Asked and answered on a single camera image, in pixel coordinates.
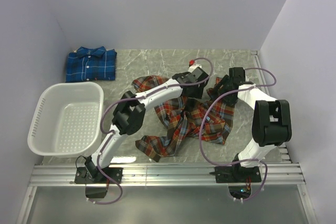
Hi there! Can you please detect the red brown plaid shirt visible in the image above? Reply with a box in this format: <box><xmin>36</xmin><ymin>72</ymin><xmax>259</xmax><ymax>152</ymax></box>
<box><xmin>131</xmin><ymin>75</ymin><xmax>234</xmax><ymax>163</ymax></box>

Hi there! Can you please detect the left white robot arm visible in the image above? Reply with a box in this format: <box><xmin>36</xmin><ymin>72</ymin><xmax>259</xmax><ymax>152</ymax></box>
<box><xmin>75</xmin><ymin>65</ymin><xmax>209</xmax><ymax>184</ymax></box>

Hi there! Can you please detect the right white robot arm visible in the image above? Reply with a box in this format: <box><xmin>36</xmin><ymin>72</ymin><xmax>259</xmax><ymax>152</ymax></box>
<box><xmin>212</xmin><ymin>67</ymin><xmax>292</xmax><ymax>184</ymax></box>

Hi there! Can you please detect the folded blue plaid shirt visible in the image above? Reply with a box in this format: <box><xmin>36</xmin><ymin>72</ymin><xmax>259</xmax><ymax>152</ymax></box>
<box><xmin>66</xmin><ymin>46</ymin><xmax>117</xmax><ymax>83</ymax></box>

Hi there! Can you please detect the white plastic laundry basket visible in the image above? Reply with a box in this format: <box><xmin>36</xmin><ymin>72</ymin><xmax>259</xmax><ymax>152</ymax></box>
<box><xmin>27</xmin><ymin>82</ymin><xmax>104</xmax><ymax>158</ymax></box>

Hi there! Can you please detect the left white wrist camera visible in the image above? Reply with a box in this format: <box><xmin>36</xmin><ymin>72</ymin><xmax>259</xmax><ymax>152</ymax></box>
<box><xmin>188</xmin><ymin>60</ymin><xmax>202</xmax><ymax>73</ymax></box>

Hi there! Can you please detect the aluminium side rail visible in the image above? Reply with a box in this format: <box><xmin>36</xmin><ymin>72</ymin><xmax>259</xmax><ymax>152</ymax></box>
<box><xmin>250</xmin><ymin>50</ymin><xmax>292</xmax><ymax>162</ymax></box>

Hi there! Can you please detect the aluminium mounting rail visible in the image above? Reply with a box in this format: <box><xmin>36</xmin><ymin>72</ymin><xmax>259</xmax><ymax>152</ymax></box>
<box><xmin>28</xmin><ymin>163</ymin><xmax>306</xmax><ymax>187</ymax></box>

